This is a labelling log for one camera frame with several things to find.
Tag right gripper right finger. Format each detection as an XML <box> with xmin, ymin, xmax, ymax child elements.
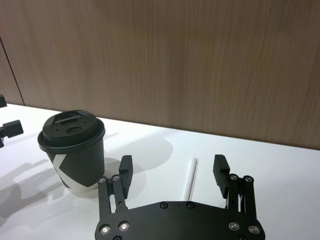
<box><xmin>212</xmin><ymin>154</ymin><xmax>256</xmax><ymax>216</ymax></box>

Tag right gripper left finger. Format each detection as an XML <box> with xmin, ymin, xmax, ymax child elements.
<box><xmin>97</xmin><ymin>155</ymin><xmax>134</xmax><ymax>222</ymax></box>

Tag white paper-wrapped straw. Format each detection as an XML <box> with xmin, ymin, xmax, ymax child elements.
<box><xmin>183</xmin><ymin>156</ymin><xmax>200</xmax><ymax>202</ymax></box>

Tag black paper coffee cup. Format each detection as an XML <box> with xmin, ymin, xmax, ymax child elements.
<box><xmin>42</xmin><ymin>136</ymin><xmax>106</xmax><ymax>195</ymax></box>

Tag black plastic cup lid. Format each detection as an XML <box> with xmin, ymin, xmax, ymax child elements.
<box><xmin>37</xmin><ymin>109</ymin><xmax>106</xmax><ymax>153</ymax></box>

